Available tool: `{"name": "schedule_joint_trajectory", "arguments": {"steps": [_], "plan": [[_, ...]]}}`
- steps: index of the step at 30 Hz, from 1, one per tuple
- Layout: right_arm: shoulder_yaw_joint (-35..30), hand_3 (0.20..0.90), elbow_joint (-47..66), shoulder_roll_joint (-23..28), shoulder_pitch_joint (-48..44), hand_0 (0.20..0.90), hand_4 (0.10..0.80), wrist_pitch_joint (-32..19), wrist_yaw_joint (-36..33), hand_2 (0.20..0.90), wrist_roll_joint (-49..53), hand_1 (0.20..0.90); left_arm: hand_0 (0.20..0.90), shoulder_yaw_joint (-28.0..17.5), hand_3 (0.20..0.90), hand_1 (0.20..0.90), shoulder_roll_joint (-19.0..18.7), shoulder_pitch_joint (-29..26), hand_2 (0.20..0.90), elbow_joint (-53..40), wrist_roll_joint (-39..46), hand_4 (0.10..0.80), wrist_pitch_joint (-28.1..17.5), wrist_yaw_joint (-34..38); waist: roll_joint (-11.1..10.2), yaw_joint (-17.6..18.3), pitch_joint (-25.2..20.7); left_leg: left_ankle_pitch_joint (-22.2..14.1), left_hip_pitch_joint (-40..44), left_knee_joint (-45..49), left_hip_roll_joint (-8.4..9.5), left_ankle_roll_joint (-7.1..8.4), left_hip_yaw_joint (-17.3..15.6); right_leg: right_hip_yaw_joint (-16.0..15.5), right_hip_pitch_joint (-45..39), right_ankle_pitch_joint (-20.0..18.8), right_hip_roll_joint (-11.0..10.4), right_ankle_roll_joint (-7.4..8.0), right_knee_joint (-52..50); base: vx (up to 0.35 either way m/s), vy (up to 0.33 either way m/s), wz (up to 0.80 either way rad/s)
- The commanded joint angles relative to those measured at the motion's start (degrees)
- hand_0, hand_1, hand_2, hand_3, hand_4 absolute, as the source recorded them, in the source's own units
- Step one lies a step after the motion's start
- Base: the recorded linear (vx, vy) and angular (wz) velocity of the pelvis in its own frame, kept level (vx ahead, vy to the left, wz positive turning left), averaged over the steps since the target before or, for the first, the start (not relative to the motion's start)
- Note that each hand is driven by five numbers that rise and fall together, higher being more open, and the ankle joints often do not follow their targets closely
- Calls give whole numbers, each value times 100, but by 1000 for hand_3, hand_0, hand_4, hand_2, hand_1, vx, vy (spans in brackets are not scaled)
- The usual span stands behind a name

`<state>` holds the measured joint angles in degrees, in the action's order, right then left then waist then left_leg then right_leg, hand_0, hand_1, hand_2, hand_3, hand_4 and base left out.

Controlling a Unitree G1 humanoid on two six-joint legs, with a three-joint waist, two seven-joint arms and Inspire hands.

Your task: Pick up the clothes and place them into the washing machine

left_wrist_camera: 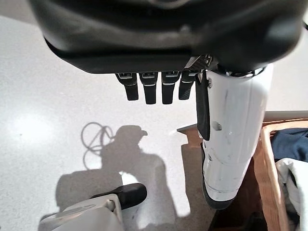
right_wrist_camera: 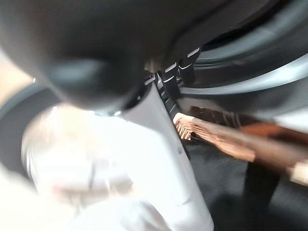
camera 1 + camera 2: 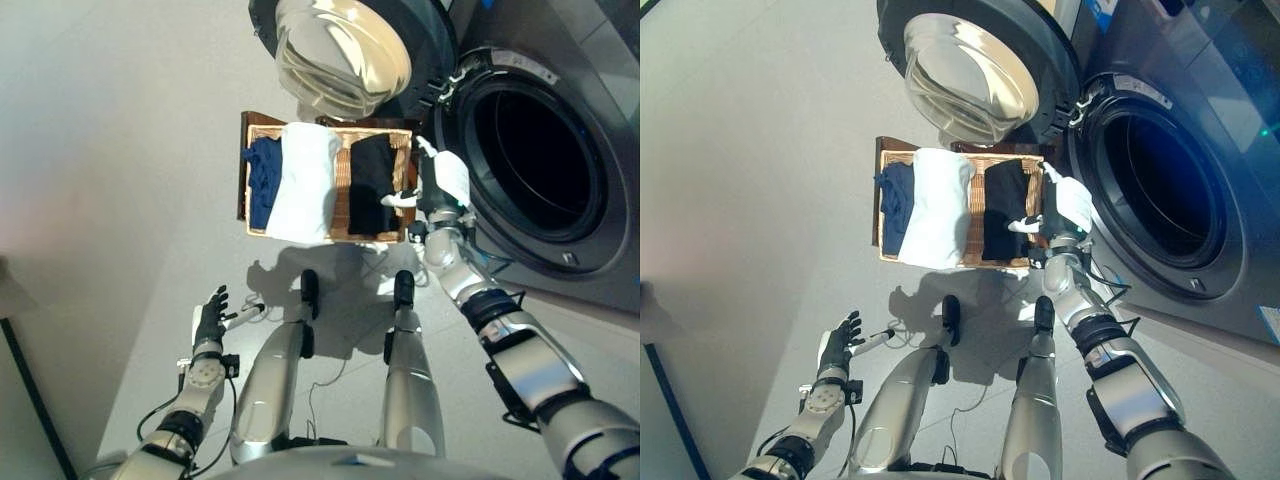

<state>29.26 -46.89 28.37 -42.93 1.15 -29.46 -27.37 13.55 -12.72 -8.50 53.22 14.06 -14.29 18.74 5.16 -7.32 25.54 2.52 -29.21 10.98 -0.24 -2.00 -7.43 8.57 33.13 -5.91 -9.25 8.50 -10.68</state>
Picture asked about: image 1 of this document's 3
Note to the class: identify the wicker laundry basket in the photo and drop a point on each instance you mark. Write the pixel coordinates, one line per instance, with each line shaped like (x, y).
(270, 173)

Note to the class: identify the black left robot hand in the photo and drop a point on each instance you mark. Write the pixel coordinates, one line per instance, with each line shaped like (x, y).
(144, 36)

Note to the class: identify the navy blue garment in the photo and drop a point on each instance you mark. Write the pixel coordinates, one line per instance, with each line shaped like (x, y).
(293, 144)

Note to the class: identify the dark brown wooden stand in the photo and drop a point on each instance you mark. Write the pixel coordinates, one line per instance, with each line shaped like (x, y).
(250, 204)

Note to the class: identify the white garment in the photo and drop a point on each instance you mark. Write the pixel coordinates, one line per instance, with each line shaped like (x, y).
(296, 185)

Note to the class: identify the silver left robot leg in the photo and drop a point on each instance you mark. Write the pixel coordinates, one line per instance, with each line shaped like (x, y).
(96, 214)

